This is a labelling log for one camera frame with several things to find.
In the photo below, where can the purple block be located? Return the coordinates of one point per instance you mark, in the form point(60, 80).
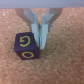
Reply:
point(26, 46)

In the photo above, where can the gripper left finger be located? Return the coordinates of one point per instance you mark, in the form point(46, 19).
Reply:
point(33, 20)

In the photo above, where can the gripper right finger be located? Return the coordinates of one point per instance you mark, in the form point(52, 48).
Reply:
point(48, 20)

